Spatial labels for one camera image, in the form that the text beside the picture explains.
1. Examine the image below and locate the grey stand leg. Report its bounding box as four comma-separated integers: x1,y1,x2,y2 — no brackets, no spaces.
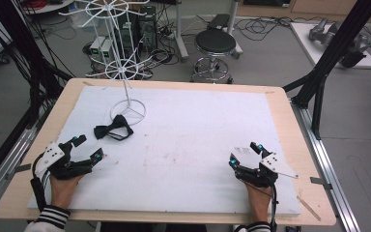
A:
173,0,190,63
225,0,244,60

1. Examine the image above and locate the white box with green display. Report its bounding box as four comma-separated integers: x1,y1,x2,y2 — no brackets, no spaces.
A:
89,36,106,61
100,38,115,63

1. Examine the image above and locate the aluminium rail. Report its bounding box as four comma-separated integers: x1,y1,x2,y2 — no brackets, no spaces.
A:
289,99,362,232
0,105,51,216

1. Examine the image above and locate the black computer tower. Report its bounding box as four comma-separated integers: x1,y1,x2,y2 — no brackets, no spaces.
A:
115,4,158,53

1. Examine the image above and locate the white round table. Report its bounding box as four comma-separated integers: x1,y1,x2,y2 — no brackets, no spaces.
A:
21,0,75,15

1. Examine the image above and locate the thin wooden stick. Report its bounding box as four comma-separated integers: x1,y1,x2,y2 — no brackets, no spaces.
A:
296,194,323,222

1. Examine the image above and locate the black round stool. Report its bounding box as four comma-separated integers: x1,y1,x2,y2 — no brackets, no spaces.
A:
190,28,238,85

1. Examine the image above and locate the black flat box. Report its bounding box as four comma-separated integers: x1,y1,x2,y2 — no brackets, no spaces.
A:
207,13,232,32

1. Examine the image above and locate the right hand-held gripper black cable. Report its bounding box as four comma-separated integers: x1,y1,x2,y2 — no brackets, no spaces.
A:
268,183,280,232

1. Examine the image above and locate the hand-held gripper black cable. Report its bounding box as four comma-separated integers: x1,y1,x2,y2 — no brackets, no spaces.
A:
268,183,280,232
29,152,51,213

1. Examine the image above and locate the light wooden table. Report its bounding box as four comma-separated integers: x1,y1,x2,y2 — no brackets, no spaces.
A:
0,77,337,227

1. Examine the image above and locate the black metal frame post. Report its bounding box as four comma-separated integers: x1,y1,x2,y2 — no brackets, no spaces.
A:
282,0,371,141
0,0,74,130

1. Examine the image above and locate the white wire display rack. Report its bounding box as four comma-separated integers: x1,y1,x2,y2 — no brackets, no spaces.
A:
58,0,151,128

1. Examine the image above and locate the white foam mat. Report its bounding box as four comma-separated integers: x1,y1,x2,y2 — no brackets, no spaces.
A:
27,85,302,218

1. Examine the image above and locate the tangle of black floor cables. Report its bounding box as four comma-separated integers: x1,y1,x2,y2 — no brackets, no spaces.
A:
234,14,304,43

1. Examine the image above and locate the person's right hand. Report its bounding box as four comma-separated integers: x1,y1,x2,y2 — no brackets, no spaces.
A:
243,181,273,224

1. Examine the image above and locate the black bow tie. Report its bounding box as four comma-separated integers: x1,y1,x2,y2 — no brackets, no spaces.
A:
93,114,135,142

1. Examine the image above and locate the grey metal clip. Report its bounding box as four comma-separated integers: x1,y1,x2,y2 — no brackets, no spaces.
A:
309,176,333,191

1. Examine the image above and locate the person's left hand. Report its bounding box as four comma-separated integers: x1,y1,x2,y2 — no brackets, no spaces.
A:
49,173,85,211

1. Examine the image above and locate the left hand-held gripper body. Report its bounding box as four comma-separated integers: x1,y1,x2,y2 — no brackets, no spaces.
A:
34,141,95,181

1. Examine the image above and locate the white floor board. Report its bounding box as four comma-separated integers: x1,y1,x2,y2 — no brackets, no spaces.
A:
289,21,371,71

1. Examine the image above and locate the left hand-held gripper black cable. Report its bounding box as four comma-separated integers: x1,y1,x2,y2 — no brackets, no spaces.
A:
29,152,51,213

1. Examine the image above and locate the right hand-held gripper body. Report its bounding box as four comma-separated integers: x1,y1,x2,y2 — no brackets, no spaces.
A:
234,152,300,189

